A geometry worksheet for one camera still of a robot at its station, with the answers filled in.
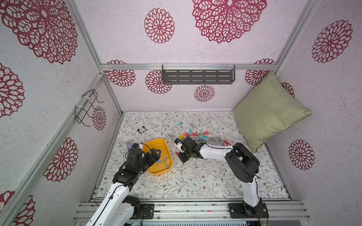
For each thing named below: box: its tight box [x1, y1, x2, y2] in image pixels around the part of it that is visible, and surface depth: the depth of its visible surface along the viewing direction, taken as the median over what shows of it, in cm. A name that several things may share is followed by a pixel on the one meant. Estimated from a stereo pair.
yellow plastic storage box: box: [142, 138, 174, 176], surface depth 93 cm
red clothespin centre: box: [183, 131, 199, 138], surface depth 108 cm
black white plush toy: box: [137, 126, 146, 134], surface depth 108 cm
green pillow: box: [232, 71, 313, 153], surface depth 88 cm
